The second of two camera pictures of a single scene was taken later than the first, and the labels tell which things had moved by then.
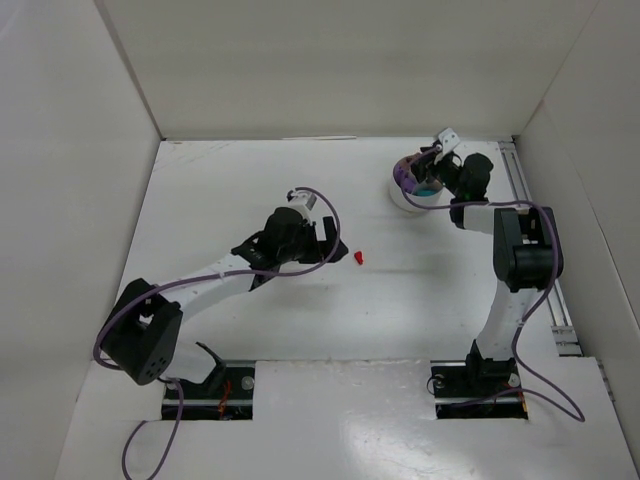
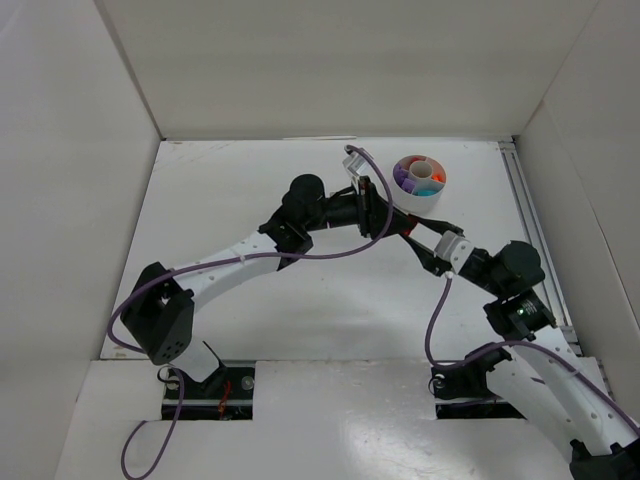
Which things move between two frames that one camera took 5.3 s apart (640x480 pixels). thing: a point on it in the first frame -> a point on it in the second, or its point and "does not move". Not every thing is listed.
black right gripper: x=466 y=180 -> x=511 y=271
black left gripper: x=320 y=240 -> x=368 y=209
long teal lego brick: x=427 y=192 does not move
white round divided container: x=426 y=196 does not move
